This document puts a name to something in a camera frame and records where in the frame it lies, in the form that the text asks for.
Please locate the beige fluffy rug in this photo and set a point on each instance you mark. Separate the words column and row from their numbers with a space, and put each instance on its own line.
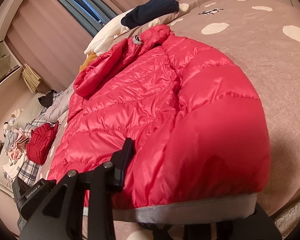
column 292, row 217

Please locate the striped hanging cloth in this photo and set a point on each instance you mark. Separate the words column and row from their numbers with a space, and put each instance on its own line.
column 31, row 78

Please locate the white fleece blanket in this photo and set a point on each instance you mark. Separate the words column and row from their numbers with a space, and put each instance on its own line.
column 102, row 35

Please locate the window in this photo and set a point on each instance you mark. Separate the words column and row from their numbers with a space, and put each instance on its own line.
column 92, row 12

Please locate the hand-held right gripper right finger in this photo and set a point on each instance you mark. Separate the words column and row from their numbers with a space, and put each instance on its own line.
column 265, row 230

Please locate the red hooded puffer jacket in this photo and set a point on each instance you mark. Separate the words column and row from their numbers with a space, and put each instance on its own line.
column 165, row 105

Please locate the white printed cloth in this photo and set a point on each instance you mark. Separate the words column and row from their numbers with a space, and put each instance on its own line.
column 12, row 170

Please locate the grey quilt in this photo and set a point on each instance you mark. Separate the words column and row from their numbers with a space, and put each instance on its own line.
column 56, row 107

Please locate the pile of pastel clothes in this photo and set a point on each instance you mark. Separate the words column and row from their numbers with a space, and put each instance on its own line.
column 15, row 142

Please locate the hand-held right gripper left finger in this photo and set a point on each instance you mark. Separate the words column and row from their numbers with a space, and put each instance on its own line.
column 122, row 160

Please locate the black garment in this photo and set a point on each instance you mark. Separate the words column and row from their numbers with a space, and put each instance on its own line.
column 48, row 98

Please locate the navy garment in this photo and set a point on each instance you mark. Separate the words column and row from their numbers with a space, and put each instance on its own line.
column 150, row 12

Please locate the blue-grey curtain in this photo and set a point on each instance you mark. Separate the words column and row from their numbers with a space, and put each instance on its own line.
column 65, row 7

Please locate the white and black plush toy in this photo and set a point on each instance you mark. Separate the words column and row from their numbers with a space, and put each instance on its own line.
column 8, row 126

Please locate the beige pillow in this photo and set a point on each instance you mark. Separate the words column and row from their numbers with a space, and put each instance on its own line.
column 31, row 110
column 1, row 182

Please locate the white and pink plush toy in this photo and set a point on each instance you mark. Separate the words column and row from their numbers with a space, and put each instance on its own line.
column 17, row 113

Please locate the white shelf cabinet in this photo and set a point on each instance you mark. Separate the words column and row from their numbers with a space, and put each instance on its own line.
column 2, row 60

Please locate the small dark red puffer jacket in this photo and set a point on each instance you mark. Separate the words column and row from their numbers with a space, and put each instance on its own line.
column 41, row 142

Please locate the plaid pillow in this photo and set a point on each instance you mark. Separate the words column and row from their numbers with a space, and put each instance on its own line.
column 30, row 172

